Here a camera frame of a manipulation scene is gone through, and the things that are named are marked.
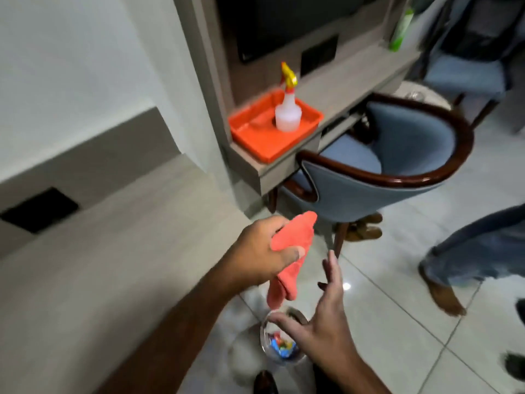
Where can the person's right hand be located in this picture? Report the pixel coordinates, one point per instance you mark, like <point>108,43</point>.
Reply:
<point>328,328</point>

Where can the person's left hand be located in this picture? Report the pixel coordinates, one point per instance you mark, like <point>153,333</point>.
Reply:
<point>250,254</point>

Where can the person's left thumb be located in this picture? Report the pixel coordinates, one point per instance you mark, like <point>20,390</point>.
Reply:
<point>287,255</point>

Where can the person's right thumb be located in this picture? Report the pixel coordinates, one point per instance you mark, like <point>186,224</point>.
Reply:
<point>289,322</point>

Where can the pink cleaning cloth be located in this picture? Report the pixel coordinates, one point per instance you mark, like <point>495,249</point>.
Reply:
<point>293,237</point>

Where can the person's left forearm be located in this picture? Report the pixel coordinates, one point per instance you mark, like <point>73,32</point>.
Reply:
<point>176,336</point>

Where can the person's right forearm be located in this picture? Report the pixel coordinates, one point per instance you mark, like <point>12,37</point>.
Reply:
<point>361,379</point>

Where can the colourful rubbish pieces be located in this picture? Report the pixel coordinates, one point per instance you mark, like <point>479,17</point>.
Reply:
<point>282,346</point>

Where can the clear waste bin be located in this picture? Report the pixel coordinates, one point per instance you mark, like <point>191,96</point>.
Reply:
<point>268,344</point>

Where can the person's dark shoe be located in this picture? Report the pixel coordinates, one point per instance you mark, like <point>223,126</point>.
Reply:
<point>265,383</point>

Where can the brown sandal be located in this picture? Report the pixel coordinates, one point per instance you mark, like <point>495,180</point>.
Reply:
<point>365,233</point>
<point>371,218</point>

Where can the orange plastic tray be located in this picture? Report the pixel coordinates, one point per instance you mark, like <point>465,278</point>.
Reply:
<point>256,133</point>

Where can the white spray bottle yellow trigger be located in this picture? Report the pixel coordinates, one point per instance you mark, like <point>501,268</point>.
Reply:
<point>288,112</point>

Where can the small black socket panel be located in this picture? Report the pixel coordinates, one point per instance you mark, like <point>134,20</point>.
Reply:
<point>320,55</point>

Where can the round white table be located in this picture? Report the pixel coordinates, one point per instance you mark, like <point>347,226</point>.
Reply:
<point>422,96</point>

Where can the black shoe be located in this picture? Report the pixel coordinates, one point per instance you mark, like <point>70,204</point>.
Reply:
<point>515,366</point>
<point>521,311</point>

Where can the black television screen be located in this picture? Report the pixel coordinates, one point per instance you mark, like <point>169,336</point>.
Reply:
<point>283,20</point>

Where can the green bottle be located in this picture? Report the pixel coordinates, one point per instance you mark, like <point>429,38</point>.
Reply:
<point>401,30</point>

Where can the large black socket panel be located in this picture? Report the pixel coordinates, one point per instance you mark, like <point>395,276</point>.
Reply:
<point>39,210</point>

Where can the blue upholstered chair dark legs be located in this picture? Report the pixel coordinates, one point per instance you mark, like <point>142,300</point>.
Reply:
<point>467,73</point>

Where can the blue armchair wooden frame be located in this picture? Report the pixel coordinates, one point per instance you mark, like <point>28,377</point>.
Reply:
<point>393,159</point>

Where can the wooden wall desk unit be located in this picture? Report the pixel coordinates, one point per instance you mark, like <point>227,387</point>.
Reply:
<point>348,77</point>

